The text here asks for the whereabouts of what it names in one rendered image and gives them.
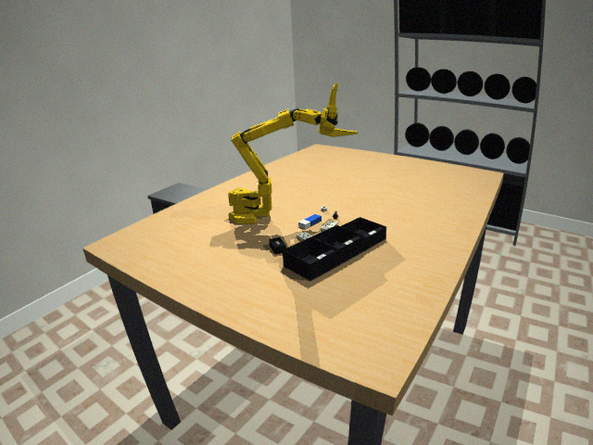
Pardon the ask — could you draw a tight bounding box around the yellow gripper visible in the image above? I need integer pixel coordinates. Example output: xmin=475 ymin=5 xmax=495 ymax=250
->
xmin=319 ymin=83 xmax=358 ymax=137

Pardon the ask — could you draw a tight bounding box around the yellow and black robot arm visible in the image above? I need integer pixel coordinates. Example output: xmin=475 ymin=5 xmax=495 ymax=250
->
xmin=229 ymin=108 xmax=322 ymax=224

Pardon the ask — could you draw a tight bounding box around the black 9v battery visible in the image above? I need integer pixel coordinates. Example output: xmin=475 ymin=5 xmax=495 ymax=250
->
xmin=269 ymin=237 xmax=286 ymax=254

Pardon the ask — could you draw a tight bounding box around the white domino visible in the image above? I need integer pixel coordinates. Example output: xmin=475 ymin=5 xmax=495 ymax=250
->
xmin=321 ymin=221 xmax=338 ymax=231
xmin=296 ymin=232 xmax=313 ymax=240

